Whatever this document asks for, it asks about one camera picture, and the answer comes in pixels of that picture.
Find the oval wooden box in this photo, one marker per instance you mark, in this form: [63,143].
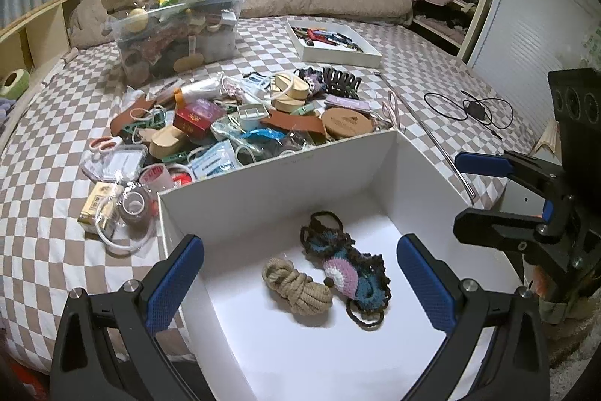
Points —
[166,142]
[291,88]

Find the clear plastic storage bin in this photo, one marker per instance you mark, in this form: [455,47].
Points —
[211,44]

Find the black hair claw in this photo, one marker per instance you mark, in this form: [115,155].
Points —
[340,79]

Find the crocheted purple piece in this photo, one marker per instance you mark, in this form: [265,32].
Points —
[312,79]

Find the clear plastic bag orange cap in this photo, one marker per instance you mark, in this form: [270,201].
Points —
[202,88]

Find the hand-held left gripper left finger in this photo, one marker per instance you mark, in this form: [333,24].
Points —
[176,283]

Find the brown leather piece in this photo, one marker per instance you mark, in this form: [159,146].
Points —
[129,114]

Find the teal plastic pack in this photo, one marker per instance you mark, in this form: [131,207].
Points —
[263,135]

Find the wooden bedside shelf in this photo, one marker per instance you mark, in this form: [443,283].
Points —
[37,30]

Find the face mask pack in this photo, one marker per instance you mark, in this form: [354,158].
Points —
[213,161]

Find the white slatted door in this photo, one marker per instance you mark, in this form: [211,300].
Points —
[530,20]

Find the red gold box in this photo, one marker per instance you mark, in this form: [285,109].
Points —
[192,121]

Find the white shallow tray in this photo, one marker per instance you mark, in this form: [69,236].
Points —
[328,55]

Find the round wooden disc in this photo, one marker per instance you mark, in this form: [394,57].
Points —
[347,124]

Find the thin metal rod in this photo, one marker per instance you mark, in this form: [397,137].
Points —
[422,124]

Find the brown tape roll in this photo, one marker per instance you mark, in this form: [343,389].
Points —
[134,218]

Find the white cardboard box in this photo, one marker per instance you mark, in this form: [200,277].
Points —
[328,175]

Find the crocheted blue pink piece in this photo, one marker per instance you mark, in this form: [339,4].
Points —
[357,279]

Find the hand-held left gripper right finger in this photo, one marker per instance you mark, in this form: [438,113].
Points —
[425,283]

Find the clear tape roll red print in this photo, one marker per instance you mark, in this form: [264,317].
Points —
[155,175]

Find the clear plastic case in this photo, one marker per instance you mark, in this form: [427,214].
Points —
[119,164]

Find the purple flat pack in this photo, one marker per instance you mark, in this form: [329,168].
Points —
[347,102]

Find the green avocado plush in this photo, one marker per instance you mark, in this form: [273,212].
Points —
[14,84]

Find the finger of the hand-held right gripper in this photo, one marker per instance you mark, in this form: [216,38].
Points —
[488,232]
[483,166]

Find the beige tissue pack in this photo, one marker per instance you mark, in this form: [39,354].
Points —
[98,206]

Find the pink scissors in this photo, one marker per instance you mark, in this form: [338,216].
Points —
[392,109]

